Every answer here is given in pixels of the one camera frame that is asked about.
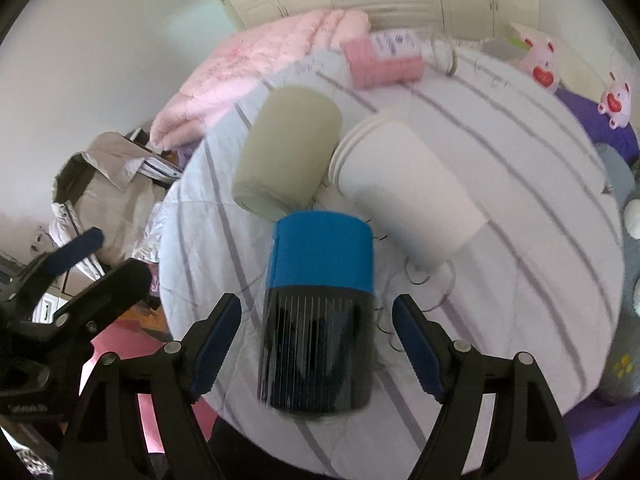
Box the grey flower pillow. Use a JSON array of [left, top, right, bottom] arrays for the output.
[[480, 37, 530, 64]]

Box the beige cylindrical cup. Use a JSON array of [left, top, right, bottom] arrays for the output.
[[232, 86, 343, 221]]

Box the purple cushion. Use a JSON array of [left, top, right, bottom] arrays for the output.
[[555, 87, 639, 166]]

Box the beige jacket on chair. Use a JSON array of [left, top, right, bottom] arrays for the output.
[[49, 132, 182, 281]]

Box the right pink bunny plush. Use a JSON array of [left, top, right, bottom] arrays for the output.
[[597, 72, 632, 130]]

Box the left pink bunny plush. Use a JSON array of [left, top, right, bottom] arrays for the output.
[[509, 22, 561, 94]]

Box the white paper cup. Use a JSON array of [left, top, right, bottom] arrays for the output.
[[329, 114, 487, 271]]

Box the blue black metal cup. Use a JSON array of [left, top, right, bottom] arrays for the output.
[[258, 211, 374, 418]]

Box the pink bunny plush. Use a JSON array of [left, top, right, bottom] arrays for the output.
[[509, 22, 561, 94], [597, 72, 632, 130]]

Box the striped white table cloth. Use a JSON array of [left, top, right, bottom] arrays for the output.
[[160, 50, 624, 479]]

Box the pink sleeved glass jar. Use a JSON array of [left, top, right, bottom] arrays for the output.
[[341, 28, 458, 90]]

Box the folded pink quilt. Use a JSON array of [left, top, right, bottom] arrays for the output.
[[150, 9, 371, 151]]

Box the grey plush pillow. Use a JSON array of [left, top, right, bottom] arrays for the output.
[[596, 143, 639, 404]]

